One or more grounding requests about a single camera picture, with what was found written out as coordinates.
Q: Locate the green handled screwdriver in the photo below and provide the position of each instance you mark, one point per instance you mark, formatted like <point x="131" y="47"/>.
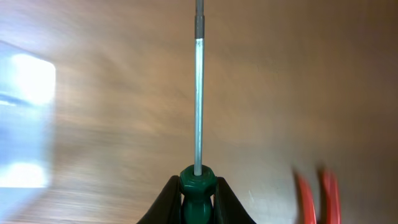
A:
<point x="198" y="182"/>

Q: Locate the clear plastic container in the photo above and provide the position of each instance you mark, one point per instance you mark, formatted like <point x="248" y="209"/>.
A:
<point x="28" y="84"/>

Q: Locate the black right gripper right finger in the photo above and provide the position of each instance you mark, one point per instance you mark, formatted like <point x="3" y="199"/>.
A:
<point x="227" y="207"/>

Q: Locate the red handled pliers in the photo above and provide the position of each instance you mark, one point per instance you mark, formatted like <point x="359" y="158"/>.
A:
<point x="322" y="206"/>

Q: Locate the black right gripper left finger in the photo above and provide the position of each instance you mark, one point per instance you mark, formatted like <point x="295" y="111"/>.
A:
<point x="166" y="207"/>

